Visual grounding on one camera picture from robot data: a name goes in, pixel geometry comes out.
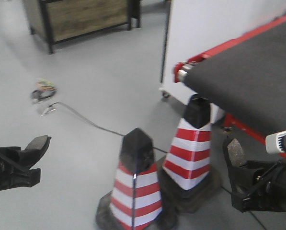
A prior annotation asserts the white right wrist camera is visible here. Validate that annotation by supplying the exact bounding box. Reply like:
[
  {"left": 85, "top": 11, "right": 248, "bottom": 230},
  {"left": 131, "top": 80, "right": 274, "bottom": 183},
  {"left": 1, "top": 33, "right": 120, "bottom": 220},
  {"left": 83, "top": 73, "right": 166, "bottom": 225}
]
[{"left": 265, "top": 130, "right": 286, "bottom": 154}]

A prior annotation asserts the red conveyor frame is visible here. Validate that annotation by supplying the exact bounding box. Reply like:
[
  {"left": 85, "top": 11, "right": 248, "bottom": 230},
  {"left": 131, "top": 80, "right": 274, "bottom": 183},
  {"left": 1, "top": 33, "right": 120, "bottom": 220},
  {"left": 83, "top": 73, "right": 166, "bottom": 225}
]
[{"left": 174, "top": 15, "right": 286, "bottom": 157}]

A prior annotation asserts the striped traffic cone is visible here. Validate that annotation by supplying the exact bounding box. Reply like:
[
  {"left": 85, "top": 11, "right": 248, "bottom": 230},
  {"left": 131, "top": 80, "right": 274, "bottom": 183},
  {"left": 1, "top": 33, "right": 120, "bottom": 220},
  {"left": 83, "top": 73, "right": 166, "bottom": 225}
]
[
  {"left": 94, "top": 127, "right": 179, "bottom": 230},
  {"left": 157, "top": 94, "right": 221, "bottom": 213}
]

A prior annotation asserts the white panel cart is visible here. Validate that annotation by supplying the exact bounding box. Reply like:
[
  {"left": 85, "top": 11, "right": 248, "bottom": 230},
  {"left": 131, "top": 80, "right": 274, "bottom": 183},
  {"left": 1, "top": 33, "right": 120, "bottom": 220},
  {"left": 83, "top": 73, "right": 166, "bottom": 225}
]
[{"left": 158, "top": 0, "right": 286, "bottom": 125}]

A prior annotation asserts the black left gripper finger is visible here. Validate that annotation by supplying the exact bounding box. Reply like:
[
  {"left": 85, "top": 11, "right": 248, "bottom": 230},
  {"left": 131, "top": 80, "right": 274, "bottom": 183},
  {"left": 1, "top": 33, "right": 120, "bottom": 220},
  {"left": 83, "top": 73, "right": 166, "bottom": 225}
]
[
  {"left": 15, "top": 148, "right": 45, "bottom": 169},
  {"left": 15, "top": 168, "right": 41, "bottom": 187}
]

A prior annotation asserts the black floor cable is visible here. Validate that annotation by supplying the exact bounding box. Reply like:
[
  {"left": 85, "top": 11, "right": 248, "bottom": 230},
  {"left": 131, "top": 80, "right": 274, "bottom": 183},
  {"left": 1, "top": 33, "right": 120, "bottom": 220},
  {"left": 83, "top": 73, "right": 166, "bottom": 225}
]
[{"left": 30, "top": 78, "right": 167, "bottom": 154}]

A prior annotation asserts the wooden cabinet black frame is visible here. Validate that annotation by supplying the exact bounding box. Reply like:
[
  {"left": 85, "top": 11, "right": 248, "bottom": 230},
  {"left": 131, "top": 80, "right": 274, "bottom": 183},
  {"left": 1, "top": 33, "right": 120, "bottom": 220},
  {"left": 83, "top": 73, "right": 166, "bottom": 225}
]
[{"left": 23, "top": 0, "right": 141, "bottom": 54}]

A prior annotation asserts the black conveyor belt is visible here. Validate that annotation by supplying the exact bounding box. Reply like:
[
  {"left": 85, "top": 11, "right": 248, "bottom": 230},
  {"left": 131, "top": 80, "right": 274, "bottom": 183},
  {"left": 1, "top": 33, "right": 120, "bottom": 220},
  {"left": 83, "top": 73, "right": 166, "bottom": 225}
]
[{"left": 184, "top": 22, "right": 286, "bottom": 136}]

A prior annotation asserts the striped traffic cone right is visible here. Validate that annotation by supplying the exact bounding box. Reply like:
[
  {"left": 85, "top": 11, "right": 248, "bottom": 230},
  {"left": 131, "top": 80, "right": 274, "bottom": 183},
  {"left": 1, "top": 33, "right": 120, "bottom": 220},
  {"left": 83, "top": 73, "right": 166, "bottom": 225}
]
[{"left": 157, "top": 94, "right": 221, "bottom": 213}]

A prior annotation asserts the brake pad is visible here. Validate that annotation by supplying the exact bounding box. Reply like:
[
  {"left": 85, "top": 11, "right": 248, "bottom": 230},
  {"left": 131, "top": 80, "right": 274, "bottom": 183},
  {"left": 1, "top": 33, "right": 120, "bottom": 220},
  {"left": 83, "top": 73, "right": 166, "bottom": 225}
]
[
  {"left": 222, "top": 136, "right": 249, "bottom": 195},
  {"left": 25, "top": 135, "right": 51, "bottom": 154}
]

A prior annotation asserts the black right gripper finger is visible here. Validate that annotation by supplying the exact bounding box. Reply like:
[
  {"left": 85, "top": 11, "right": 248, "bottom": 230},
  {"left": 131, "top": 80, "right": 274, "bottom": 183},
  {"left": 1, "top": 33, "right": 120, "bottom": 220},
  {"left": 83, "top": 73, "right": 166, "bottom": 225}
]
[
  {"left": 229, "top": 161, "right": 277, "bottom": 192},
  {"left": 230, "top": 189, "right": 272, "bottom": 212}
]

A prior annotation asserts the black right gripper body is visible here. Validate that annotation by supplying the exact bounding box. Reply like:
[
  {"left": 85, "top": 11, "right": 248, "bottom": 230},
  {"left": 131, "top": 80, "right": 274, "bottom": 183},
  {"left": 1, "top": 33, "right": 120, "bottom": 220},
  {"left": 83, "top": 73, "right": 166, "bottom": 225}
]
[{"left": 260, "top": 158, "right": 286, "bottom": 212}]

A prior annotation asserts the striped traffic cone left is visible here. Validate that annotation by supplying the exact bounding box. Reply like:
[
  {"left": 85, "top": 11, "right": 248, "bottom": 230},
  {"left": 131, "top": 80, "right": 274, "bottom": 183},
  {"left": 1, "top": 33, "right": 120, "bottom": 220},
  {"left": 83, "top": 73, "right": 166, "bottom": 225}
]
[{"left": 94, "top": 127, "right": 179, "bottom": 230}]

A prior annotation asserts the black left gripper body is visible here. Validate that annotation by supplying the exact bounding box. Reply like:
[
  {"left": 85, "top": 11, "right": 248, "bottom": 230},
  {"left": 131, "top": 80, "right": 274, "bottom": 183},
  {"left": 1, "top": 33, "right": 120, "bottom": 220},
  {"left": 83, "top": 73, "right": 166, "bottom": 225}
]
[{"left": 0, "top": 146, "right": 21, "bottom": 191}]

